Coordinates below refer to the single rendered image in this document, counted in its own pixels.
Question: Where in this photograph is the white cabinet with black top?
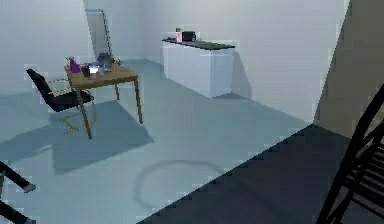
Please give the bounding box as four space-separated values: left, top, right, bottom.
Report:
161 37 236 99

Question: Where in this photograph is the black box appliance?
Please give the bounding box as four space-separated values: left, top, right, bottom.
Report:
182 30 197 43

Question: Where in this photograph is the wooden table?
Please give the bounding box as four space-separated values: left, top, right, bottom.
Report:
63 62 144 140

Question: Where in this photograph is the purple bottle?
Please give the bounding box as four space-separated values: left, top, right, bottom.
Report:
68 57 82 74

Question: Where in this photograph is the black slatted rack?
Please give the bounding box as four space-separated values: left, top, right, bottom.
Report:
315 83 384 224

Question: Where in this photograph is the black furniture leg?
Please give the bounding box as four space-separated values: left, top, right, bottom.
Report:
0 160 37 224

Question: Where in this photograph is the black chair with brass frame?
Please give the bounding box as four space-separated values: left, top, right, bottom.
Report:
25 68 98 136

